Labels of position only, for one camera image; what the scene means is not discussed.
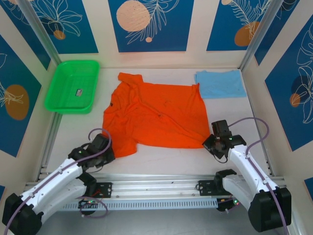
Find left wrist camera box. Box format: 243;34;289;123
90;134;111;154

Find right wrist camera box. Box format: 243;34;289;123
211;119;232;138

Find orange t-shirt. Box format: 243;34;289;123
102;72;211;159

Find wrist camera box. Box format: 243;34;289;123
90;134;111;154
211;119;232;138

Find grey slotted cable duct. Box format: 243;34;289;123
31;198;218;212

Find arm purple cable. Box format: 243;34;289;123
2;127;112;235
228;117;291;235

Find blue floral wall panel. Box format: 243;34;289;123
265;16;313;151
206;0;272;51
0;34;42;157
31;0;99;54
108;0;195;53

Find green plastic basket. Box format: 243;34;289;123
44;60;101;115

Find folded light blue t-shirt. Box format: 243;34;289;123
194;70;247;99

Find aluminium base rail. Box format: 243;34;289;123
21;172;287;202

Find aluminium side rail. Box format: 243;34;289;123
36;114;62;182
246;97;277;177

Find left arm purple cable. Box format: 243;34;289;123
2;127;112;235

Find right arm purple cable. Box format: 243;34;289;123
228;117;291;235

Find aluminium frame post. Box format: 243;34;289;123
238;0;286;71
17;0;62;67

